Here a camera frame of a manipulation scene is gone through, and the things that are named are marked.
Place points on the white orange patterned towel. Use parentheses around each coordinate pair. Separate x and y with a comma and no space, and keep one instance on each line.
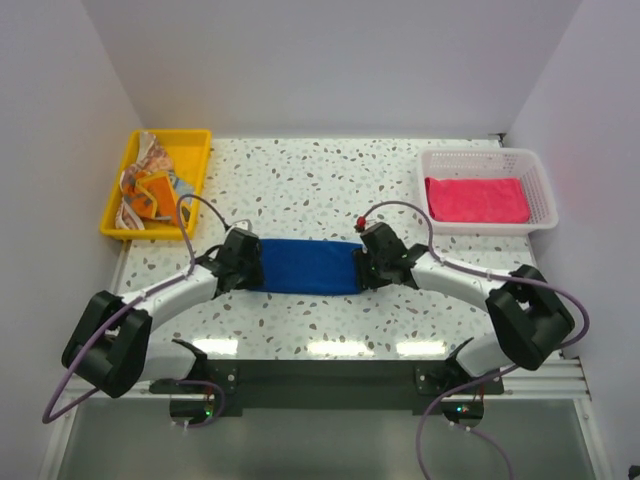
(151,157)

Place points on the pink microfiber towel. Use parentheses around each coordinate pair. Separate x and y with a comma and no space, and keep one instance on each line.
(497,200)

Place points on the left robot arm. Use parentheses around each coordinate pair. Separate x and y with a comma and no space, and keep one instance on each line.
(110,346)

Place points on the orange grey cat towel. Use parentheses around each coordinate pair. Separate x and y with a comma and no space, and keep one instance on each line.
(158,197)

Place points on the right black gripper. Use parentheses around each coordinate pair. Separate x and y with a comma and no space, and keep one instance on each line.
(363,278)

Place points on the yellow plastic bin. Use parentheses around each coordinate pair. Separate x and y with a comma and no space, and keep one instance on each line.
(190,151)

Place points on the white perforated plastic basket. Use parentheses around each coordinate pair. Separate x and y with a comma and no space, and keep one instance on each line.
(458,163)

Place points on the blue towel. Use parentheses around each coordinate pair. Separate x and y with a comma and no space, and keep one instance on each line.
(309,267)

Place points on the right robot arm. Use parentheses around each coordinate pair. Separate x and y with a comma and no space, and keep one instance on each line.
(528,318)

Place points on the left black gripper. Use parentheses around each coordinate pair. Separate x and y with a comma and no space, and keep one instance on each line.
(256,277)

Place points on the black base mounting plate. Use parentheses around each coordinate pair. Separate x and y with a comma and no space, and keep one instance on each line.
(400,385)

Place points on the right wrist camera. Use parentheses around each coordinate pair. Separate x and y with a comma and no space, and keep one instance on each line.
(362,224)

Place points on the aluminium extrusion rail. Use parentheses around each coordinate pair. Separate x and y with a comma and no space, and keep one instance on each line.
(557,379)

